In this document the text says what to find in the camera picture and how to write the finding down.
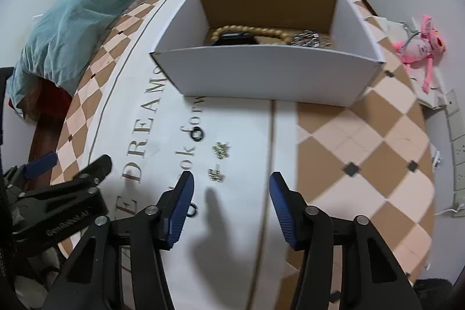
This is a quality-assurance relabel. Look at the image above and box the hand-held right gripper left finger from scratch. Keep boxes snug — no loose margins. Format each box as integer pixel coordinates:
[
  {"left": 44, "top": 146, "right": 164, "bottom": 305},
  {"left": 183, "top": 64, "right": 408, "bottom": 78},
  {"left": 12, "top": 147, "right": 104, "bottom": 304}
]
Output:
[{"left": 42, "top": 172, "right": 197, "bottom": 310}]

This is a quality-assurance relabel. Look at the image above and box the pink plush toy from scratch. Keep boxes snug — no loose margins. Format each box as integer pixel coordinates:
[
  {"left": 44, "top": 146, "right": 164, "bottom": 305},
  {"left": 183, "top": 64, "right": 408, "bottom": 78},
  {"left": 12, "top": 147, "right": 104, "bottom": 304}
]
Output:
[{"left": 392, "top": 15, "right": 447, "bottom": 93}]

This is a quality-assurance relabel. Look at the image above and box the wooden bead bracelet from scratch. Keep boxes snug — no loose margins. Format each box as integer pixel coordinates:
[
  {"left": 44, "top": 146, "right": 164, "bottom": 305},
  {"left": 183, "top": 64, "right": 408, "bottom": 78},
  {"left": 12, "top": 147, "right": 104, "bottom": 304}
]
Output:
[{"left": 205, "top": 25, "right": 293, "bottom": 45}]

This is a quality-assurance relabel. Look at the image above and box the silver earring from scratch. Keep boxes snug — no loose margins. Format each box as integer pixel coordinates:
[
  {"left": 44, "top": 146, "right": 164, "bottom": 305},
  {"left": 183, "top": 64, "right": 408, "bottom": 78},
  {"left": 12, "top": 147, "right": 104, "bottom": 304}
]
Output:
[
  {"left": 206, "top": 168, "right": 226, "bottom": 183},
  {"left": 212, "top": 142, "right": 231, "bottom": 160}
]

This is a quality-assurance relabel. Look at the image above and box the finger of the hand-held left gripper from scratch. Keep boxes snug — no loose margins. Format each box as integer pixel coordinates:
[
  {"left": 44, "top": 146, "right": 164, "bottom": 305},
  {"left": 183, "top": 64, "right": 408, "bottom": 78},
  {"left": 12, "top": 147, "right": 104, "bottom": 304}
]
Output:
[
  {"left": 2, "top": 152, "right": 59, "bottom": 192},
  {"left": 54, "top": 155, "right": 113, "bottom": 194}
]

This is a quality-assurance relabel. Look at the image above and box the teal blanket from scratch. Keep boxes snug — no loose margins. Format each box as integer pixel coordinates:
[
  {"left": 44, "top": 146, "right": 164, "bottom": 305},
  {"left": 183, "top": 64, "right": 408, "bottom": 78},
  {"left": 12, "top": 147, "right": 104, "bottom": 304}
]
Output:
[{"left": 7, "top": 0, "right": 233, "bottom": 111}]

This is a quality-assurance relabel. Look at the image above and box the silver chain bracelet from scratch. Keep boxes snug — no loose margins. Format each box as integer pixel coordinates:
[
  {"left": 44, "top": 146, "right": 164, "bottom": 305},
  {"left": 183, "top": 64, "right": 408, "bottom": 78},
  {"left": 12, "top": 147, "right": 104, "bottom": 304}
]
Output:
[{"left": 289, "top": 30, "right": 331, "bottom": 49}]

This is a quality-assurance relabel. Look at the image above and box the white power strip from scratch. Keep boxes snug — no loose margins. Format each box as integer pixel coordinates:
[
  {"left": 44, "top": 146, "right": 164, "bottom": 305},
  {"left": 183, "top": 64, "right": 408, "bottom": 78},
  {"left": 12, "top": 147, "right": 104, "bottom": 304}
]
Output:
[{"left": 446, "top": 88, "right": 465, "bottom": 192}]

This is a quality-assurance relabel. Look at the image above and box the checkered printed tablecloth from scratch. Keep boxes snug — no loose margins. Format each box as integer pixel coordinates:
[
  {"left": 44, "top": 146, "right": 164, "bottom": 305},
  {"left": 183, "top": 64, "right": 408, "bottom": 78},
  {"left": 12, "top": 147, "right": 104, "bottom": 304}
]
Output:
[{"left": 51, "top": 0, "right": 437, "bottom": 310}]

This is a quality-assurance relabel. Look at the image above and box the white cardboard box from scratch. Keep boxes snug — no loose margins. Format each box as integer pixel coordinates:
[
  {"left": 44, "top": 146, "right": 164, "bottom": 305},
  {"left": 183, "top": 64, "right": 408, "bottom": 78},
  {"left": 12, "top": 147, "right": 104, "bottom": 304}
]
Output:
[{"left": 150, "top": 0, "right": 386, "bottom": 108}]

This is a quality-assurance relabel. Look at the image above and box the white cable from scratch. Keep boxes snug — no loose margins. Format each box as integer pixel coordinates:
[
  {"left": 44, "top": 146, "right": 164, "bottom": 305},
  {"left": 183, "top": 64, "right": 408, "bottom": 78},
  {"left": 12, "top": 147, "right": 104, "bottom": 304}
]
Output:
[{"left": 434, "top": 203, "right": 465, "bottom": 218}]

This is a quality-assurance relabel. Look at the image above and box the black watch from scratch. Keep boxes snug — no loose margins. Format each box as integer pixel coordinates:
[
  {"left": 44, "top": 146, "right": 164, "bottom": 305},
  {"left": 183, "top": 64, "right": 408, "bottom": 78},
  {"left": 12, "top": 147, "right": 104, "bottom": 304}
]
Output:
[{"left": 212, "top": 32, "right": 257, "bottom": 46}]

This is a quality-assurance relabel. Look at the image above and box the dark fuzzy cloth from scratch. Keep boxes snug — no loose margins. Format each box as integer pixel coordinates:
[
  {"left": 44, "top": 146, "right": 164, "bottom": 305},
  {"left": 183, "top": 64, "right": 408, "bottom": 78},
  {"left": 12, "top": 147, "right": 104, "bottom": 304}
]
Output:
[{"left": 413, "top": 279, "right": 456, "bottom": 310}]

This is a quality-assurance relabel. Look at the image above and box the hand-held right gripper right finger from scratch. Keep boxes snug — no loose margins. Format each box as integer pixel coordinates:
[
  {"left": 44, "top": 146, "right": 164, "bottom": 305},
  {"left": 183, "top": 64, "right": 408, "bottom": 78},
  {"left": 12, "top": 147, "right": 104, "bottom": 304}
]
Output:
[{"left": 269, "top": 171, "right": 415, "bottom": 310}]

